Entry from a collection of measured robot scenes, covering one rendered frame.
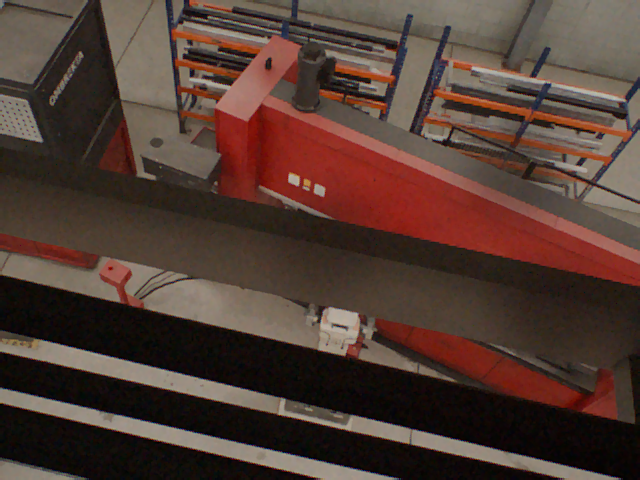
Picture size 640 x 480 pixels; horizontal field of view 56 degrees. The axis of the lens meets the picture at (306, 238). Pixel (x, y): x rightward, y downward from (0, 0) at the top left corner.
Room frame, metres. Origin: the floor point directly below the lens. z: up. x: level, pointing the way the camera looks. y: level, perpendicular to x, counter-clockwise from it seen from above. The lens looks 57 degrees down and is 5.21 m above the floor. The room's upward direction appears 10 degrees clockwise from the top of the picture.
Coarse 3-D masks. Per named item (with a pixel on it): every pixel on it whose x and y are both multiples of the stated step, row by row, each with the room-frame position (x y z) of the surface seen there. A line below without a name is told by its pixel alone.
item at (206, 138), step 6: (204, 126) 3.80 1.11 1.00; (198, 132) 3.71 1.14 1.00; (204, 132) 3.74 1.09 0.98; (210, 132) 3.75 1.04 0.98; (198, 138) 3.66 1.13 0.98; (204, 138) 3.67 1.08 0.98; (210, 138) 3.68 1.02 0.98; (198, 144) 3.59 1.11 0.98; (204, 144) 3.60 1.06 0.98; (210, 144) 3.61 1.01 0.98; (210, 150) 3.54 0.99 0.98; (216, 186) 3.22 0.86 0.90; (216, 192) 3.21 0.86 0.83
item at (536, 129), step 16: (464, 112) 4.52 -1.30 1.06; (480, 112) 4.51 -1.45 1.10; (496, 112) 4.55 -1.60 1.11; (544, 112) 4.69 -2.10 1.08; (496, 128) 4.36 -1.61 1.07; (512, 128) 4.40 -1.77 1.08; (528, 128) 4.40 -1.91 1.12; (544, 128) 4.44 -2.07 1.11; (576, 128) 4.55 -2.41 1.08; (560, 144) 4.32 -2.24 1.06; (576, 144) 4.36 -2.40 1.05; (592, 144) 4.36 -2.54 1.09
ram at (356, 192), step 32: (288, 160) 2.86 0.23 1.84; (320, 160) 2.79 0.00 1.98; (352, 160) 2.73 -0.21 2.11; (288, 192) 2.85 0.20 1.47; (352, 192) 2.71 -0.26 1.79; (384, 192) 2.64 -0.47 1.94; (416, 192) 2.58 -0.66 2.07; (384, 224) 2.62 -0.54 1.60; (416, 224) 2.56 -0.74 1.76; (448, 224) 2.50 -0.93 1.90; (480, 224) 2.45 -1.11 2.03; (512, 256) 2.36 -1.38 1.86; (544, 256) 2.31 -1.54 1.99; (576, 256) 2.27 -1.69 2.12
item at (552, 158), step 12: (468, 120) 4.73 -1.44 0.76; (456, 132) 4.58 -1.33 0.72; (456, 144) 4.37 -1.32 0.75; (468, 144) 4.39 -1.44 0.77; (480, 144) 4.45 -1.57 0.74; (504, 144) 4.48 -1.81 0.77; (492, 156) 4.34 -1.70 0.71; (516, 156) 4.34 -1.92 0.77; (540, 156) 4.44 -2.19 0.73; (552, 156) 4.44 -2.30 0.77; (564, 168) 4.36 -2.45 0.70; (576, 168) 4.36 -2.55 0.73
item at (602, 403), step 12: (600, 372) 2.09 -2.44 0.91; (612, 372) 2.00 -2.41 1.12; (600, 384) 1.97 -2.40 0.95; (612, 384) 1.89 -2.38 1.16; (588, 396) 1.93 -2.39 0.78; (600, 396) 1.85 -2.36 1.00; (612, 396) 1.83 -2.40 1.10; (576, 408) 1.89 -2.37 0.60; (588, 408) 1.83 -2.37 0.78; (600, 408) 1.81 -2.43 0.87; (612, 408) 1.80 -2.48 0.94
